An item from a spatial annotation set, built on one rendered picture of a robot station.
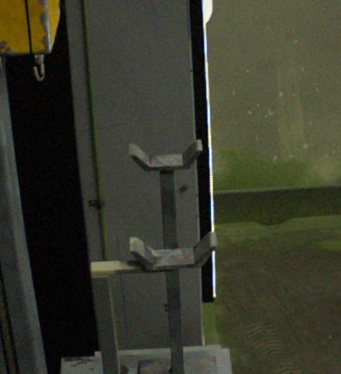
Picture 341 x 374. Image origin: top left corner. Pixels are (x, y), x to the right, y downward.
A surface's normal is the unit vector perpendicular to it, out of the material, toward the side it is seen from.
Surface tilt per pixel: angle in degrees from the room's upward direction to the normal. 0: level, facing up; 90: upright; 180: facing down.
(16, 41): 90
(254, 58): 57
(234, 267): 0
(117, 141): 90
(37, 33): 90
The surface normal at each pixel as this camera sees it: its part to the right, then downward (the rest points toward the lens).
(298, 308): -0.05, -0.88
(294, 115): 0.00, -0.09
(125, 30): 0.04, 0.47
